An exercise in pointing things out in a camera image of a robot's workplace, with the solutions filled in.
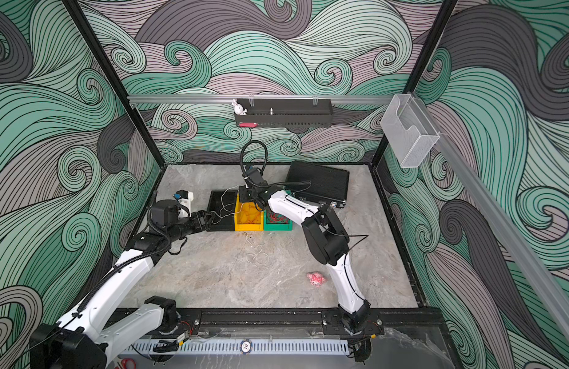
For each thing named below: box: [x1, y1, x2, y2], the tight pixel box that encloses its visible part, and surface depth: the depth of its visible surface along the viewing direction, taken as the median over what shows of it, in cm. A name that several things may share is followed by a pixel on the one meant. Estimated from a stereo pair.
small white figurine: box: [231, 98, 248, 116], surface depth 87 cm
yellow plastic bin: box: [234, 192, 264, 232], surface depth 97 cm
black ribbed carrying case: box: [284, 160, 350, 209], surface depth 110 cm
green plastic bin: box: [263, 209, 293, 232], surface depth 95 cm
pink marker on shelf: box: [238, 122, 259, 128], surface depth 92 cm
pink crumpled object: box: [306, 272, 327, 287], surface depth 79 cm
